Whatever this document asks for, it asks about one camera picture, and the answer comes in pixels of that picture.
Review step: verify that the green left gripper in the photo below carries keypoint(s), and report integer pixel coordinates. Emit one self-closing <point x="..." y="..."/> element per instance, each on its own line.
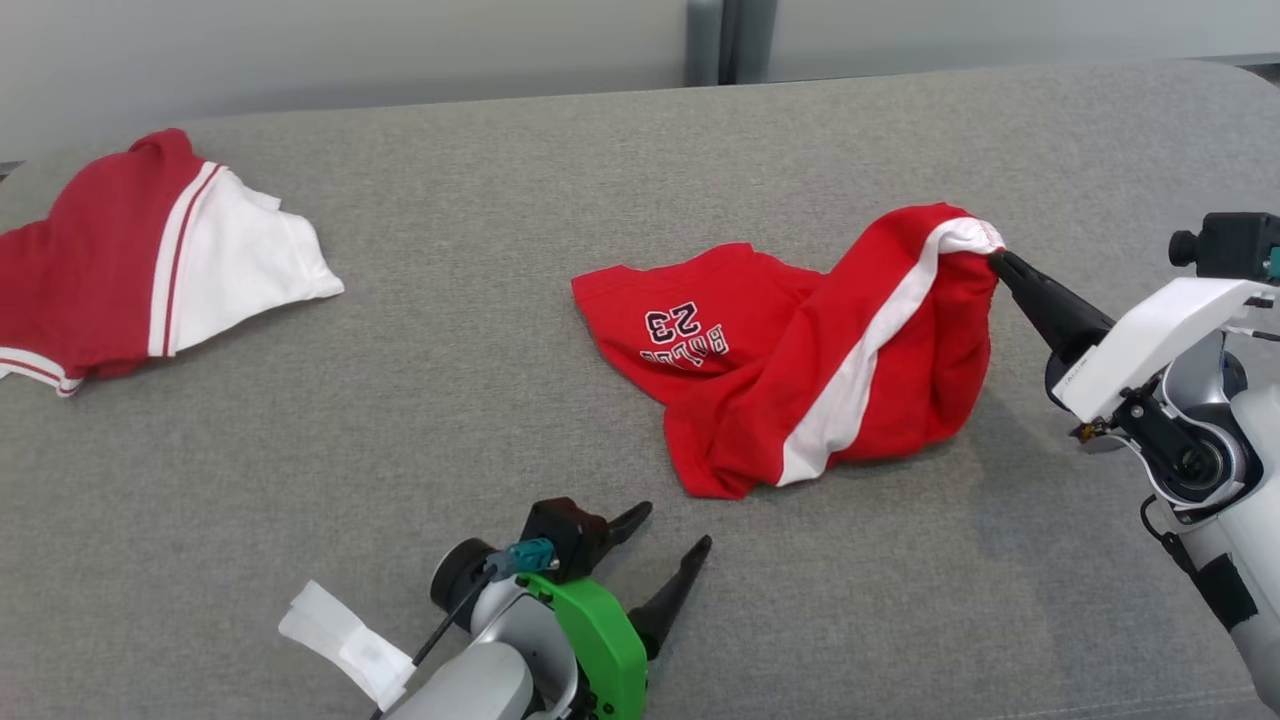
<point x="610" y="660"/>

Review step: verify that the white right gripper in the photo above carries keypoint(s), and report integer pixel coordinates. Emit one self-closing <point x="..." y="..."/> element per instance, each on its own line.
<point x="1150" y="340"/>

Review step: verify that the red shorts with white stripe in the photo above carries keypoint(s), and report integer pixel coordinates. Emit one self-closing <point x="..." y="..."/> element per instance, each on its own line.
<point x="760" y="400"/>

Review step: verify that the red white sports jersey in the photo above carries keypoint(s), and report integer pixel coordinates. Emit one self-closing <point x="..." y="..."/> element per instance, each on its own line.
<point x="100" y="250"/>

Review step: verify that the white paper tag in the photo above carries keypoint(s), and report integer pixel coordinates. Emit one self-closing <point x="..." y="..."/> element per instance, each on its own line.
<point x="350" y="645"/>

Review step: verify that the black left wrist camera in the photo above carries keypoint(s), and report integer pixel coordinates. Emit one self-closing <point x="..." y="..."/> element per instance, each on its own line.
<point x="560" y="530"/>

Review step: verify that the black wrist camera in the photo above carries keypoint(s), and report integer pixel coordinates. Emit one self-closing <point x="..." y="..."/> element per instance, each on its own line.
<point x="1230" y="245"/>
<point x="560" y="530"/>

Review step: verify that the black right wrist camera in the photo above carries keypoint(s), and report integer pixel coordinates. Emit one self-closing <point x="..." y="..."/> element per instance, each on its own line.
<point x="1230" y="245"/>

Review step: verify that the grey partition post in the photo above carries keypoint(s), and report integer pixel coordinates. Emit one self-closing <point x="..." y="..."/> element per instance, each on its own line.
<point x="703" y="40"/>
<point x="757" y="40"/>

